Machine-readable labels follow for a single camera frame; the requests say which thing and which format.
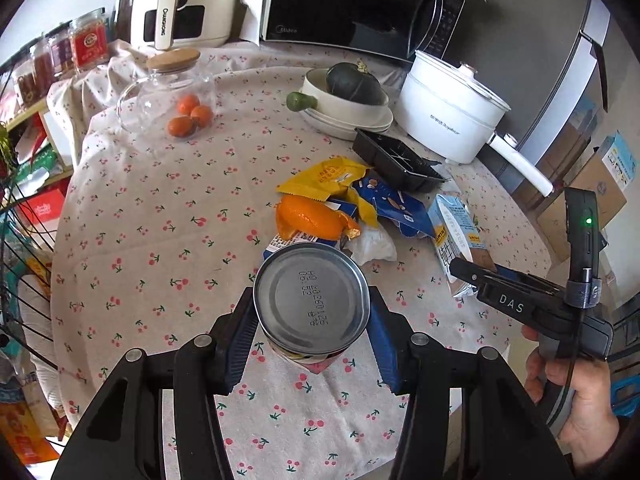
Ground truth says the metal tin can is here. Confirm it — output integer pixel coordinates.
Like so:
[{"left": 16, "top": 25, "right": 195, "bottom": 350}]
[{"left": 253, "top": 246, "right": 372, "bottom": 375}]

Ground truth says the blue white box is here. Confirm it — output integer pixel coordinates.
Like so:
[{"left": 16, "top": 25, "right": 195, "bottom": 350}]
[{"left": 600, "top": 130, "right": 639, "bottom": 191}]

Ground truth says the black wire rack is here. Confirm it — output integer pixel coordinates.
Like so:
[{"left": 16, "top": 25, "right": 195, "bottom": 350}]
[{"left": 0, "top": 7, "right": 108, "bottom": 366}]

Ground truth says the yellow snack wrapper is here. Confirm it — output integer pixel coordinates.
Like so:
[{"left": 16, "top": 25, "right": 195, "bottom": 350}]
[{"left": 276, "top": 157, "right": 381, "bottom": 226}]

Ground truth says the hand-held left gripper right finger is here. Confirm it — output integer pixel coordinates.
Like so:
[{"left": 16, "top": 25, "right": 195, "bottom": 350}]
[{"left": 367, "top": 296, "right": 576, "bottom": 480}]

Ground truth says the white tissue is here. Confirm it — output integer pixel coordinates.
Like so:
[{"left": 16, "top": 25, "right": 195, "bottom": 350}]
[{"left": 352, "top": 222, "right": 398, "bottom": 265}]

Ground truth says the black microwave oven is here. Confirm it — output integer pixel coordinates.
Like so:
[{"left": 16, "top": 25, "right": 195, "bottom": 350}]
[{"left": 240, "top": 0, "right": 466, "bottom": 63}]

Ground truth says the person's right hand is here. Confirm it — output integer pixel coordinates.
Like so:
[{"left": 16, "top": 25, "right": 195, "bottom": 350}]
[{"left": 520, "top": 325, "right": 623, "bottom": 457}]

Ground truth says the brown cardboard box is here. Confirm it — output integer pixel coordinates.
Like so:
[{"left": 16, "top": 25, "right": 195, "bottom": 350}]
[{"left": 537, "top": 152, "right": 628, "bottom": 246}]

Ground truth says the dark green squash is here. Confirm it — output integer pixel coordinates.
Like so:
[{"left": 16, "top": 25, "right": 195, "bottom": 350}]
[{"left": 326, "top": 61, "right": 383, "bottom": 106}]

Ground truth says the black plastic tray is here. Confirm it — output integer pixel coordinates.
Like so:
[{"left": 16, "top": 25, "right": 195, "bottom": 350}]
[{"left": 352, "top": 127, "right": 448, "bottom": 192}]

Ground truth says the blue white packet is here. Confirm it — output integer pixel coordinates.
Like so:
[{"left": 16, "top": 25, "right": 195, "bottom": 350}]
[{"left": 264, "top": 232, "right": 346, "bottom": 261}]

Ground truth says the glass teapot with wooden lid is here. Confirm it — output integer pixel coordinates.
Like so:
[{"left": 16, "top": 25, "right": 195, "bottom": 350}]
[{"left": 116, "top": 49, "right": 218, "bottom": 136}]

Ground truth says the small milk carton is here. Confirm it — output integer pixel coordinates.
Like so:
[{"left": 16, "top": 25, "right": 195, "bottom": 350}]
[{"left": 427, "top": 194, "right": 496, "bottom": 301}]

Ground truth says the white plate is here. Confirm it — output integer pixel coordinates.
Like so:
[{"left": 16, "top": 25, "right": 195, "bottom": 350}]
[{"left": 300, "top": 107, "right": 396, "bottom": 142}]

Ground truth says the blue snack wrapper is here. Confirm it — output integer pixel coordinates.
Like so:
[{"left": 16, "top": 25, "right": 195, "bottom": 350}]
[{"left": 350, "top": 172, "right": 436, "bottom": 238}]

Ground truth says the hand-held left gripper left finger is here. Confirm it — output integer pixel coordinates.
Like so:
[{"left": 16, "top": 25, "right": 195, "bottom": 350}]
[{"left": 50, "top": 287, "right": 261, "bottom": 480}]

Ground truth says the orange peel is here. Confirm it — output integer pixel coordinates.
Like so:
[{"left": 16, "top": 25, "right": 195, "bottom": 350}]
[{"left": 276, "top": 195, "right": 362, "bottom": 241}]

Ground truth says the white electric pot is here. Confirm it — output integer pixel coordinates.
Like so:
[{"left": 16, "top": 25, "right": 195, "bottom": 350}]
[{"left": 397, "top": 50, "right": 555, "bottom": 197}]

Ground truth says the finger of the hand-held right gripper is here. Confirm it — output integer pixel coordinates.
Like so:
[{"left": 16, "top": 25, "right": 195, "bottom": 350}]
[{"left": 448, "top": 257, "right": 569, "bottom": 297}]

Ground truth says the grey refrigerator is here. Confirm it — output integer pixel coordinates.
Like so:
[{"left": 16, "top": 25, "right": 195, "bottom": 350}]
[{"left": 445, "top": 0, "right": 613, "bottom": 196}]

